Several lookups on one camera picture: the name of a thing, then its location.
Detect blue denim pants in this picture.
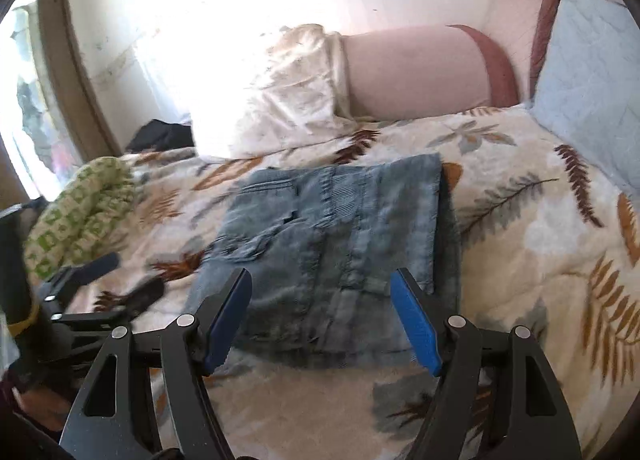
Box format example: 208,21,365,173
185,152,462,370

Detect white floral pillow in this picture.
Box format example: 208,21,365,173
192,24,351,158

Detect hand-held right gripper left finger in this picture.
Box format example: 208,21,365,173
60,267,252,460

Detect light blue quilted cushion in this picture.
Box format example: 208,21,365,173
529,0,640,191

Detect pink padded headboard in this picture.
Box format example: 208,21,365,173
342,0,576,121

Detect leaf print blanket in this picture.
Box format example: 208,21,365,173
20,105,640,460

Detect window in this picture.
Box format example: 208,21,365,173
0,0,101,201

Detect black cloth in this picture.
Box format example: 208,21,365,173
126,119,195,153

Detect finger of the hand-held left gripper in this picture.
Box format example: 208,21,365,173
42,252,122,302
92,277,166,322

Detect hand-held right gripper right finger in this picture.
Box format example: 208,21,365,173
390,267,583,460

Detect green patterned quilt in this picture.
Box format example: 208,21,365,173
24,157,138,286

